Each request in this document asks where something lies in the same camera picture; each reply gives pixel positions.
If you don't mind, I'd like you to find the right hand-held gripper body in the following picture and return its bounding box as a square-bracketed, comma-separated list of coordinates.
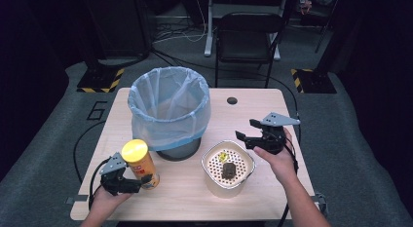
[244, 112, 302, 156]

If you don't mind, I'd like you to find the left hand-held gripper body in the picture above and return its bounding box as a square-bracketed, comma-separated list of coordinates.
[98, 151, 143, 197]

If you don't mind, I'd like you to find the yellow-lidded orange snack can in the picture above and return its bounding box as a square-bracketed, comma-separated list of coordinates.
[121, 138, 161, 190]

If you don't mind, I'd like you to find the white perforated basket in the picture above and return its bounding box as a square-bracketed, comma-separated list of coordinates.
[201, 139, 257, 199]

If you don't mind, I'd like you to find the dark grey trash bin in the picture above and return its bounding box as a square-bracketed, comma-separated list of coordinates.
[158, 137, 203, 162]

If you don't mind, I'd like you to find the bin with blue bag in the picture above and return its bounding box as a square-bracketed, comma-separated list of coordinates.
[127, 66, 211, 152]

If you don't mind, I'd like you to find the person's left hand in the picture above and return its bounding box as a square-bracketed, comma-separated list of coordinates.
[86, 186, 133, 219]

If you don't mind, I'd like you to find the person's right hand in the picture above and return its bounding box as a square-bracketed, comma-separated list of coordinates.
[252, 127, 299, 186]

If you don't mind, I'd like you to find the small brown crumpled scrap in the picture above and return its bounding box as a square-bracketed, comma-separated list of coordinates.
[221, 163, 237, 180]

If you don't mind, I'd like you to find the grey table clamp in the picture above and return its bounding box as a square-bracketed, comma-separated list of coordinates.
[65, 194, 90, 206]
[315, 191, 328, 216]

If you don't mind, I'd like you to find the black hazard-striped stand base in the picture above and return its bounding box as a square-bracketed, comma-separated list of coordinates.
[76, 62, 126, 95]
[290, 67, 338, 95]

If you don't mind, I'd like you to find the black folding chair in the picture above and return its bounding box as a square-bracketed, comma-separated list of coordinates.
[213, 11, 284, 89]

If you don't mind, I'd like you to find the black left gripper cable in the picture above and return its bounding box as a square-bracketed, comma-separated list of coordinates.
[88, 156, 113, 211]

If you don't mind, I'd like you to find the black floor cable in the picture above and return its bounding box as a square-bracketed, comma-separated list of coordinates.
[72, 119, 107, 186]

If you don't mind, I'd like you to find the white metal desk frame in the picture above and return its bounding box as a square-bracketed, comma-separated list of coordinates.
[203, 0, 289, 61]

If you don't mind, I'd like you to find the white floor cable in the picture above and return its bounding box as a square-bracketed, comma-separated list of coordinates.
[151, 0, 208, 45]

